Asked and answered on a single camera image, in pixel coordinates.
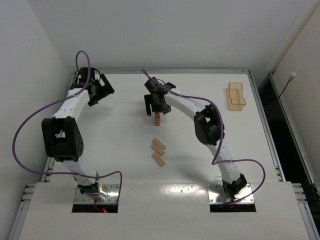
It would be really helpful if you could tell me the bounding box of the black wall cable white plug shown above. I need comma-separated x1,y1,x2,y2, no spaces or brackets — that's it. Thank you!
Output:
269,72,296,113

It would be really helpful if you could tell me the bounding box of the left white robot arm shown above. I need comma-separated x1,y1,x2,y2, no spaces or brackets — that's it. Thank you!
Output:
41,67,115,197

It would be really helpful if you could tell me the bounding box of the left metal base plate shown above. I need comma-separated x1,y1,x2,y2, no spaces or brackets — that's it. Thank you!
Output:
73,184,120,205

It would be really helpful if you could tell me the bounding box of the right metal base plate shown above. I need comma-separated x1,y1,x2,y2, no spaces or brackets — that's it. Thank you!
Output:
207,183,255,206

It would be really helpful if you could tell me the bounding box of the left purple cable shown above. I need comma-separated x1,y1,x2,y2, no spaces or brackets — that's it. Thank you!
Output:
11,50,123,193

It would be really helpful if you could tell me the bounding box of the wood block seven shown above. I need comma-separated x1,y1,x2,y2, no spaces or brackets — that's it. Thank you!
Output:
154,112,161,126

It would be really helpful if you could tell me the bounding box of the purple cable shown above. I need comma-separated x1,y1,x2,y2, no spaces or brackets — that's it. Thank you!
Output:
11,50,123,193
141,69,266,207

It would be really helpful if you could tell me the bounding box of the wood block five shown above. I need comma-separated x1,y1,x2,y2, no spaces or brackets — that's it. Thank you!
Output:
151,143,165,156

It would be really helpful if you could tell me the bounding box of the metal base plate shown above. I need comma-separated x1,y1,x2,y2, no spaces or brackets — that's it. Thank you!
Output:
207,183,255,206
73,184,120,205

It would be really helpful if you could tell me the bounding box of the clear amber plastic box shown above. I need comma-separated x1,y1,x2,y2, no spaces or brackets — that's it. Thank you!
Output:
226,82,246,111

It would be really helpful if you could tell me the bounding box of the wood block six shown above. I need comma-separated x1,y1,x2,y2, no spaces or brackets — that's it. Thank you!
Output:
151,152,165,167

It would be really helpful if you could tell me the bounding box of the wood block four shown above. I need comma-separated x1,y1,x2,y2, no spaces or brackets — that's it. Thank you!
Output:
152,138,166,150

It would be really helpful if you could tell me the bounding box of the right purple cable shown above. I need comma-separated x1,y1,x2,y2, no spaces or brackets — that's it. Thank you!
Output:
141,69,266,207

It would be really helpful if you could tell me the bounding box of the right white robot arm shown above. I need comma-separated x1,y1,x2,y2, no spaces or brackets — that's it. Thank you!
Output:
144,77,247,199

